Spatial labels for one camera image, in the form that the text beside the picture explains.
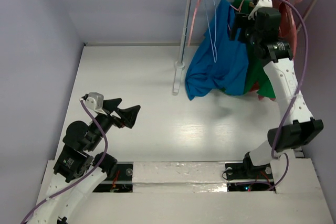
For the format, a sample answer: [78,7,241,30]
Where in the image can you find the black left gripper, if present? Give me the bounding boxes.
[88,97,141,150]

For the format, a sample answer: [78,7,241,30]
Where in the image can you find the blue t-shirt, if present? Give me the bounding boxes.
[185,0,248,100]

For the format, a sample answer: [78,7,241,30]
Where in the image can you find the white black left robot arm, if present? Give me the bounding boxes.
[22,92,141,223]

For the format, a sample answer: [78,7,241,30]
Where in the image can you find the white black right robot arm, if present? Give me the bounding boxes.
[230,7,323,179]

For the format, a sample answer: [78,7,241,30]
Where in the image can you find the salmon red t-shirt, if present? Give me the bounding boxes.
[257,0,297,101]

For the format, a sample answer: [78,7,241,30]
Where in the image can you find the green t-shirt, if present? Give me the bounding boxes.
[232,0,277,101]

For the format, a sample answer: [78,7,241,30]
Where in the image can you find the pink plastic hanger left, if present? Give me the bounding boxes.
[187,0,202,47]

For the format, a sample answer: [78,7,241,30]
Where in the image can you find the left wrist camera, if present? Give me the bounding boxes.
[80,92,105,114]

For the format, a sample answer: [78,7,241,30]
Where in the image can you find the light blue wire hanger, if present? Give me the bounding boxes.
[204,0,221,65]

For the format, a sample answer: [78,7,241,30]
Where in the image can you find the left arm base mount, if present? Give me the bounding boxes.
[93,162,133,193]

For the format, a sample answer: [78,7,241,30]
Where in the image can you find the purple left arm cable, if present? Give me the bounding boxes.
[19,98,109,224]

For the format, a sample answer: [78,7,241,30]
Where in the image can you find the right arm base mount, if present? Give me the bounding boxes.
[222,163,275,192]

